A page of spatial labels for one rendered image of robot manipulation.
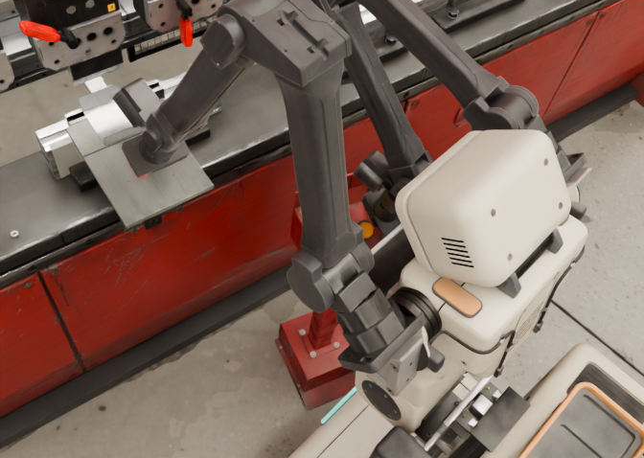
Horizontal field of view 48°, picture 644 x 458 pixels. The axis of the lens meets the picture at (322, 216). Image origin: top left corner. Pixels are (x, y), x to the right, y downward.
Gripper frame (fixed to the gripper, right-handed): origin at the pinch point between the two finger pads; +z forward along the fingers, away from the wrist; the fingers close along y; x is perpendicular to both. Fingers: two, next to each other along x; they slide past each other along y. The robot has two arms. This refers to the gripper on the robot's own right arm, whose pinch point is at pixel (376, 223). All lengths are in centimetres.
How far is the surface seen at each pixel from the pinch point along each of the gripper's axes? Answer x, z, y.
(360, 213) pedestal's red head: 0.1, 5.5, 4.7
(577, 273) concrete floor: -91, 76, -26
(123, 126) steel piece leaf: 46, -15, 33
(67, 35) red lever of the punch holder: 51, -41, 38
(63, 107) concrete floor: 51, 107, 107
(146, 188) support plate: 46, -19, 18
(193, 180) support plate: 37.6, -19.2, 16.0
